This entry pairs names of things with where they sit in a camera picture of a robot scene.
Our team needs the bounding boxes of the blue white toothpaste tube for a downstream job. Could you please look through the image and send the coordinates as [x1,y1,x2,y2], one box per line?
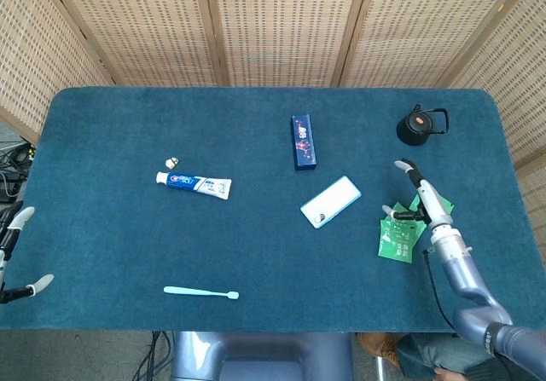
[155,170,233,201]

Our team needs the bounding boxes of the black round teapot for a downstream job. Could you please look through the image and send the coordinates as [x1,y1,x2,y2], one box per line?
[396,104,450,147]

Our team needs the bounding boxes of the brown shoe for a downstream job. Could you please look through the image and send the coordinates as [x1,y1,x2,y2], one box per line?
[357,332,402,370]

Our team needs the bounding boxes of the person leg in teal trousers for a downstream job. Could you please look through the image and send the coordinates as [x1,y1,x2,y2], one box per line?
[394,332,513,381]

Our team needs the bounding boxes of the light blue toothbrush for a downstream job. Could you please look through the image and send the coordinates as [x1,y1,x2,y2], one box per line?
[163,286,241,301]

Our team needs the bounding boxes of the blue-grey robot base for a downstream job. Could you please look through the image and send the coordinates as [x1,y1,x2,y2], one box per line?
[170,331,354,381]

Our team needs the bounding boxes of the dark blue table cloth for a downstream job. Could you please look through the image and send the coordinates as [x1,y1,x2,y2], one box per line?
[0,85,536,333]

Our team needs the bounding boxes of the green printed packet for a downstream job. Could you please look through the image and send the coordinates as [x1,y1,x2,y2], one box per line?
[392,193,455,228]
[377,216,427,264]

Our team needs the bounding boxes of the woven wooden folding screen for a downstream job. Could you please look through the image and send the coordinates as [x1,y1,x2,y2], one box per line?
[0,0,546,267]

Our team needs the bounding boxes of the black floor cables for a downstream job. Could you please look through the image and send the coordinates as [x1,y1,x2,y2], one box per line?
[132,331,172,381]

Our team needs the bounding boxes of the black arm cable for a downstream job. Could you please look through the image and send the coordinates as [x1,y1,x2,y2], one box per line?
[421,247,460,335]

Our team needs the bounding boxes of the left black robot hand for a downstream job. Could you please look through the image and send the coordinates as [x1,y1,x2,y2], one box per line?
[0,205,55,304]

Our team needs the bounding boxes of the dark blue rectangular box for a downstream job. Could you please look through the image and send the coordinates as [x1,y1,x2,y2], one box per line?
[291,113,319,172]

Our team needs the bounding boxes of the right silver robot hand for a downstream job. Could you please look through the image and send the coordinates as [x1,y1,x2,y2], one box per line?
[382,158,454,232]

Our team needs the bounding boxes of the cable tangle with devices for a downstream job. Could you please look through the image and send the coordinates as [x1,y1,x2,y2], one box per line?
[0,137,38,205]

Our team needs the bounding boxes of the smartphone with black screen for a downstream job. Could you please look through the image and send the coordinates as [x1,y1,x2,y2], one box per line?
[299,175,363,230]

